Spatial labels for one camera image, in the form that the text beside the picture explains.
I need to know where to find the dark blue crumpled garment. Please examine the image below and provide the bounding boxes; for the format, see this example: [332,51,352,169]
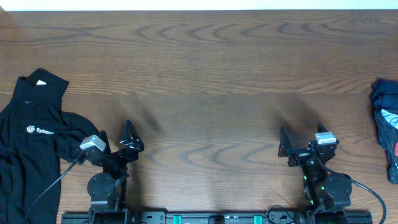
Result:
[370,79,397,184]

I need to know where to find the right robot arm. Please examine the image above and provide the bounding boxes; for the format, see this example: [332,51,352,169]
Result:
[278,123,352,223]

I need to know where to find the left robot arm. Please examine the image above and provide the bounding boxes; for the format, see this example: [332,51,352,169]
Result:
[80,120,144,224]

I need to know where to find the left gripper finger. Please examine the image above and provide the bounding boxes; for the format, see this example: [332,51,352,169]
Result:
[99,130,111,154]
[119,120,144,152]

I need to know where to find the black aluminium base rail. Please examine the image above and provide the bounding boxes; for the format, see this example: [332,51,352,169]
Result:
[61,208,373,224]

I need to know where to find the black polo shirt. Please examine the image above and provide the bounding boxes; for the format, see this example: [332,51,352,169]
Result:
[1,68,99,223]

